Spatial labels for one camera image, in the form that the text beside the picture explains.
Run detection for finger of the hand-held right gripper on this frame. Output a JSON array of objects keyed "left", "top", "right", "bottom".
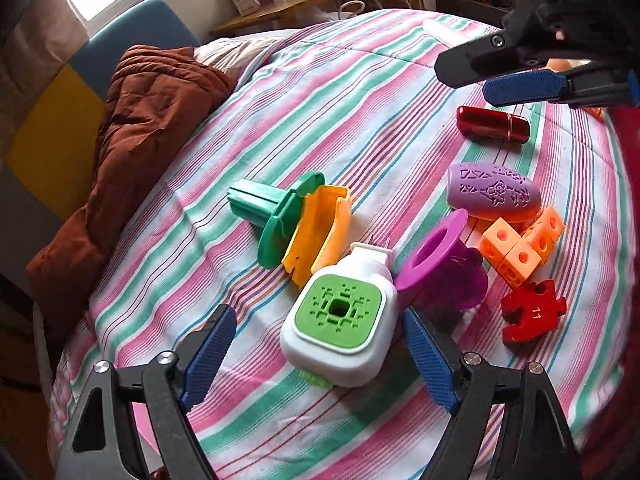
[
  {"left": 482, "top": 62, "right": 640, "bottom": 109},
  {"left": 434, "top": 34, "right": 527, "bottom": 89}
]

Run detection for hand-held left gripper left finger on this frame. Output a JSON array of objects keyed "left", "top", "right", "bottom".
[{"left": 54, "top": 304, "right": 237, "bottom": 480}]

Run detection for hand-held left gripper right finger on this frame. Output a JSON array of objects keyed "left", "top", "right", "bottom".
[{"left": 401, "top": 306, "right": 583, "bottom": 480}]

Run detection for white and green plug-in device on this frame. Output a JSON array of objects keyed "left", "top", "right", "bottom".
[{"left": 280, "top": 241, "right": 398, "bottom": 388}]

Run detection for green plastic spool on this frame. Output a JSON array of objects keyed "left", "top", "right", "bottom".
[{"left": 227, "top": 171, "right": 327, "bottom": 268}]

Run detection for yellow plastic shell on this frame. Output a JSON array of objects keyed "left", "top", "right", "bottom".
[{"left": 281, "top": 185, "right": 352, "bottom": 291}]

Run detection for translucent white tube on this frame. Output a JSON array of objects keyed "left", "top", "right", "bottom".
[{"left": 422, "top": 18, "right": 481, "bottom": 46}]

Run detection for red metallic cylinder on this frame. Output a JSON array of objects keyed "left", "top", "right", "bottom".
[{"left": 456, "top": 105, "right": 531, "bottom": 143}]

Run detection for magenta plastic spool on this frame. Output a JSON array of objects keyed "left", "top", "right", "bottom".
[{"left": 395, "top": 209, "right": 490, "bottom": 313}]

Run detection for red puzzle piece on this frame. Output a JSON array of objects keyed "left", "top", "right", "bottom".
[{"left": 500, "top": 279, "right": 568, "bottom": 345}]

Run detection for purple perforated egg shell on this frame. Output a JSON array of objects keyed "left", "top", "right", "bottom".
[{"left": 446, "top": 161, "right": 542, "bottom": 222}]

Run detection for striped bed sheet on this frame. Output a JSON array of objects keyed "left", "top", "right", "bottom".
[{"left": 50, "top": 8, "right": 636, "bottom": 480}]

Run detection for orange linked cubes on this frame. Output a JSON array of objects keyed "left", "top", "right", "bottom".
[{"left": 477, "top": 206, "right": 566, "bottom": 289}]

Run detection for wooden desk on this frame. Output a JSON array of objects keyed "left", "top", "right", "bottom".
[{"left": 209, "top": 0, "right": 363, "bottom": 38}]

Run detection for white pillow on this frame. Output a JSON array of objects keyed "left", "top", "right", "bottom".
[{"left": 192, "top": 27, "right": 301, "bottom": 86}]

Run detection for brown quilt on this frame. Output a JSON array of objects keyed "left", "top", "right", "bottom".
[{"left": 25, "top": 45, "right": 238, "bottom": 331}]

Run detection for patchwork padded headboard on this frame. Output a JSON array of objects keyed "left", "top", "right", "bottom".
[{"left": 0, "top": 0, "right": 201, "bottom": 281}]

